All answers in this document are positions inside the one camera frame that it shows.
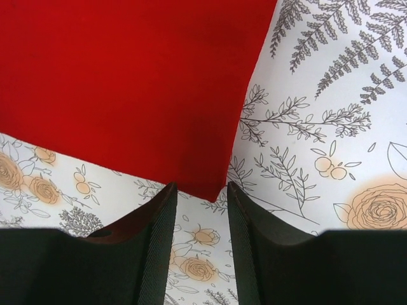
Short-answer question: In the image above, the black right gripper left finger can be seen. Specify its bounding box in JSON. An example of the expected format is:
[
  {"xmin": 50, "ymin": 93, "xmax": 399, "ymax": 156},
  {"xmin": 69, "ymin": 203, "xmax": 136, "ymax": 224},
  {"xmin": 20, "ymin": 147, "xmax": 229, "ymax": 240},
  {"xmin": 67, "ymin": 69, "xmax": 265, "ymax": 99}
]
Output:
[{"xmin": 1, "ymin": 183, "xmax": 177, "ymax": 304}]

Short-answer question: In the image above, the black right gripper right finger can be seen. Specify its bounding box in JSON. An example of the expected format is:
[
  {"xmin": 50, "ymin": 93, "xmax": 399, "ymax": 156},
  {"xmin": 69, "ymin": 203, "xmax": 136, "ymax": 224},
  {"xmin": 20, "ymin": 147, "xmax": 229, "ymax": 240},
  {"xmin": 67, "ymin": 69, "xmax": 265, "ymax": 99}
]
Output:
[{"xmin": 227, "ymin": 182, "xmax": 406, "ymax": 304}]

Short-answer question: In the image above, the red t shirt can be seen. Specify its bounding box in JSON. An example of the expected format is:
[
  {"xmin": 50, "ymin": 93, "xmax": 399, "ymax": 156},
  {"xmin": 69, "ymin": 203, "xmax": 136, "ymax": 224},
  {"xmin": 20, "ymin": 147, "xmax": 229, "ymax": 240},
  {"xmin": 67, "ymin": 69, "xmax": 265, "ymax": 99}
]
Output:
[{"xmin": 1, "ymin": 1, "xmax": 276, "ymax": 201}]

